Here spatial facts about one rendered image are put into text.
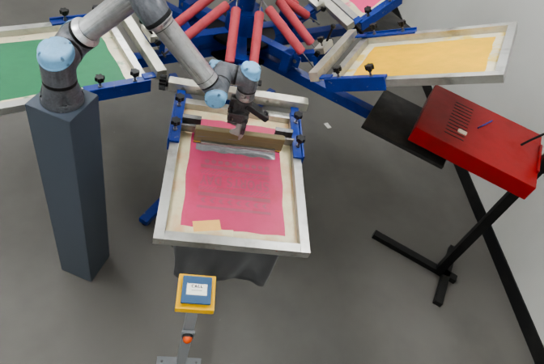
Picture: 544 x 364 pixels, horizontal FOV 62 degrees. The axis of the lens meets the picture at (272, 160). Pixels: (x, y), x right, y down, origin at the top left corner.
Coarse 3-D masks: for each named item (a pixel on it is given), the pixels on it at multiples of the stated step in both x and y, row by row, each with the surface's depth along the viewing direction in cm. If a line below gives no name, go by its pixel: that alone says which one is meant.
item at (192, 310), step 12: (180, 276) 157; (204, 276) 159; (180, 288) 154; (180, 300) 151; (192, 312) 152; (204, 312) 152; (192, 324) 170; (180, 348) 187; (168, 360) 227; (180, 360) 197; (192, 360) 230
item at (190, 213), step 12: (204, 120) 212; (192, 144) 200; (192, 156) 195; (204, 156) 197; (216, 156) 199; (228, 156) 200; (192, 168) 191; (192, 180) 186; (192, 192) 183; (192, 204) 179; (192, 216) 175; (204, 216) 176; (216, 216) 177; (228, 216) 179; (228, 228) 175
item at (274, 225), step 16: (256, 128) 217; (240, 160) 200; (256, 160) 202; (272, 160) 204; (272, 176) 198; (272, 192) 192; (272, 208) 186; (240, 224) 177; (256, 224) 179; (272, 224) 181
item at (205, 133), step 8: (200, 128) 186; (208, 128) 187; (216, 128) 188; (224, 128) 190; (200, 136) 189; (208, 136) 189; (216, 136) 189; (224, 136) 190; (232, 136) 190; (248, 136) 191; (256, 136) 191; (264, 136) 192; (272, 136) 193; (280, 136) 194; (240, 144) 194; (248, 144) 194; (256, 144) 195; (264, 144) 195; (272, 144) 195; (280, 144) 196
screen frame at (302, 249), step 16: (224, 112) 217; (272, 112) 221; (288, 128) 221; (176, 144) 193; (160, 208) 170; (304, 208) 185; (160, 224) 165; (304, 224) 180; (160, 240) 162; (176, 240) 162; (192, 240) 164; (208, 240) 165; (224, 240) 167; (240, 240) 168; (256, 240) 170; (304, 240) 174; (304, 256) 173
